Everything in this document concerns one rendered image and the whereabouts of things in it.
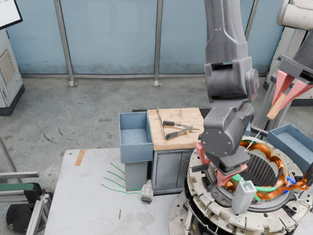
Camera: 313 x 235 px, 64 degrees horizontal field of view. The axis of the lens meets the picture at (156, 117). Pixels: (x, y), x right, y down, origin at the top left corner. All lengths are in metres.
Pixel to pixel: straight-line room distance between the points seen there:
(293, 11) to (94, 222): 0.97
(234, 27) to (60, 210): 0.85
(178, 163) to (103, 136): 1.56
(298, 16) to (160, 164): 0.66
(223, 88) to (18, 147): 2.21
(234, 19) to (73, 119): 2.32
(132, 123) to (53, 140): 1.57
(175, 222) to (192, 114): 0.39
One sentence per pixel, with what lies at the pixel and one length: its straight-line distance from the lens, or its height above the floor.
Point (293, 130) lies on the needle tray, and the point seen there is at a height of 1.05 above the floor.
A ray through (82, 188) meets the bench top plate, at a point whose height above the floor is 0.78.
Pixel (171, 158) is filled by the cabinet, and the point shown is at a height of 0.98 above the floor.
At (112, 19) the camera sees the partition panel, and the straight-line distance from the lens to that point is 2.80.
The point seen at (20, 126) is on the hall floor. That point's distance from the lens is 2.73.
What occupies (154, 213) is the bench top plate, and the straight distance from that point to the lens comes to 0.99.
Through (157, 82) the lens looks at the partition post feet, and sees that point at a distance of 3.09.
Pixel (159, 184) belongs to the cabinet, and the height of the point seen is 0.84.
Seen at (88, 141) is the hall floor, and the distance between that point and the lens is 2.37.
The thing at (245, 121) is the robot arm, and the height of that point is 1.35.
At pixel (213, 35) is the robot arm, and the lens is 0.45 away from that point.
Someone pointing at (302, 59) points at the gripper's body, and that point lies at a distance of 0.57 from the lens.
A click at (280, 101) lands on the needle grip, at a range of 0.60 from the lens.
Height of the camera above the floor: 1.64
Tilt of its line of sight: 39 degrees down
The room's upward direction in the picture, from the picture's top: 4 degrees clockwise
